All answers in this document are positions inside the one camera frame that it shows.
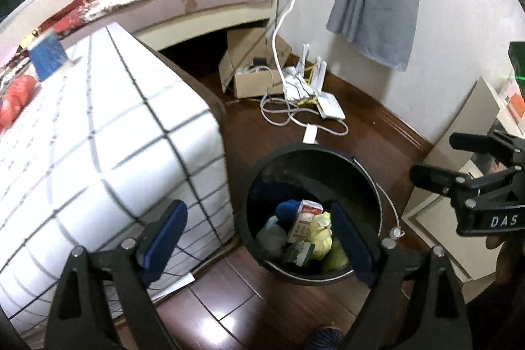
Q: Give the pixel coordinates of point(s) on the blue paper cup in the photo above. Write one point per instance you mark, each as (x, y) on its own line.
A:
(48, 57)

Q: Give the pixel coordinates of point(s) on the green and white carton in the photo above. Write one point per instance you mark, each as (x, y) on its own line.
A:
(297, 251)

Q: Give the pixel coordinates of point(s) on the dark blue cloth ball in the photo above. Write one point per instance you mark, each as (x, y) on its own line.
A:
(287, 209)

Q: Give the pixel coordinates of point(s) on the black trash bin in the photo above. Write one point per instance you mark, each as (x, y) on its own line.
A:
(287, 169)

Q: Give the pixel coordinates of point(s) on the person's right hand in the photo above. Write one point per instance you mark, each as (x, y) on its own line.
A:
(496, 242)

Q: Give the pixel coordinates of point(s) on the white router with antennas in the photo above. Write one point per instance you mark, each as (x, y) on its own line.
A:
(332, 108)

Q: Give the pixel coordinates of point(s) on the yellow cloth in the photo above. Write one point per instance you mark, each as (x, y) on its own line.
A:
(320, 235)

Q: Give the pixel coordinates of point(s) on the red paper cup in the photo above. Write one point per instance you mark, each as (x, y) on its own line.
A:
(16, 100)

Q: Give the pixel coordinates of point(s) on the green box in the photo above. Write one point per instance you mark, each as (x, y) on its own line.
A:
(517, 63)

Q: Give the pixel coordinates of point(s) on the white modem box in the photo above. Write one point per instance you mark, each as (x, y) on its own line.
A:
(293, 85)

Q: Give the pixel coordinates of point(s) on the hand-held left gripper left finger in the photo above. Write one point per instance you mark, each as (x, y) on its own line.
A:
(164, 243)

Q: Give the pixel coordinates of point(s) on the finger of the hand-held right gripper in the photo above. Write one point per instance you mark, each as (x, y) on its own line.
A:
(434, 178)
(480, 143)

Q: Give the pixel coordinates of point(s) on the white power adapter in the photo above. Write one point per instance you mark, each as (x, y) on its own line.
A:
(310, 133)

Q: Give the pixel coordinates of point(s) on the orange box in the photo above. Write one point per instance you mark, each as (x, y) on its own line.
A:
(516, 108)

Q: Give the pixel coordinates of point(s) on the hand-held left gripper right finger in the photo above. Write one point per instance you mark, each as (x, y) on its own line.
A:
(352, 247)

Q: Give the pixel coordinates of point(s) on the red snack box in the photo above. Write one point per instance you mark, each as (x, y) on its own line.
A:
(301, 225)

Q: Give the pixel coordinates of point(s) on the cream bed frame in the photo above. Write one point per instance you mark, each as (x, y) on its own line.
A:
(184, 32)

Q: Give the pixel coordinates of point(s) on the white checked tablecloth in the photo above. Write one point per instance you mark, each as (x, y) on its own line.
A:
(123, 149)

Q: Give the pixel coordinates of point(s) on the blue striped slipper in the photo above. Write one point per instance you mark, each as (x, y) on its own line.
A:
(324, 339)

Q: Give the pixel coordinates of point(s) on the cardboard box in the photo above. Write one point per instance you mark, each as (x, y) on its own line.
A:
(254, 83)

